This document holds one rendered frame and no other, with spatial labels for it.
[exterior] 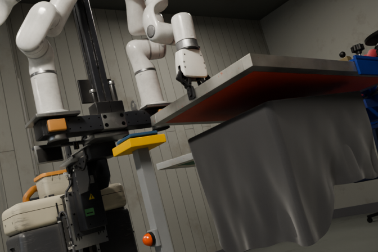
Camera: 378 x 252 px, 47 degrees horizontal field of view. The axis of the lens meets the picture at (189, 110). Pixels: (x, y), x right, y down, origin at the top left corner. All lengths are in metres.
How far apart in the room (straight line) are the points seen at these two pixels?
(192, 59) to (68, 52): 3.54
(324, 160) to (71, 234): 1.13
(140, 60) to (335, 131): 0.84
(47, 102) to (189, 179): 3.70
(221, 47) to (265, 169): 4.92
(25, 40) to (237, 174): 0.85
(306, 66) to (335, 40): 4.84
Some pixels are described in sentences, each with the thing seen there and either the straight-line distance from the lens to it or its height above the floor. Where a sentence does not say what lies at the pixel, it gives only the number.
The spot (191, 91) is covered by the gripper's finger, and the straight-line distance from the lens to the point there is 1.41.
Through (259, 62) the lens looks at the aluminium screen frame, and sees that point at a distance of 1.23.
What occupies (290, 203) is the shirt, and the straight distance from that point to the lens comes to 1.30.
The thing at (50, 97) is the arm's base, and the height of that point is 1.20.
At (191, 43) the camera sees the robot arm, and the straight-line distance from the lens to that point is 1.46.
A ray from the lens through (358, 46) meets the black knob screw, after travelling 1.65.
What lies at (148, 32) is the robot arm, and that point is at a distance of 1.53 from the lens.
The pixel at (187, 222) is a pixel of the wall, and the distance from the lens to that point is 5.02.
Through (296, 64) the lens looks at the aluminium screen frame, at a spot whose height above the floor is 1.03.
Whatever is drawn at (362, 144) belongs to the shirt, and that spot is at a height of 0.76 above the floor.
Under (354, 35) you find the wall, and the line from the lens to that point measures 6.07.
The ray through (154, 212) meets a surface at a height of 0.72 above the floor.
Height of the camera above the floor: 0.72
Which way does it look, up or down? 12 degrees up
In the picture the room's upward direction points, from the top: 15 degrees counter-clockwise
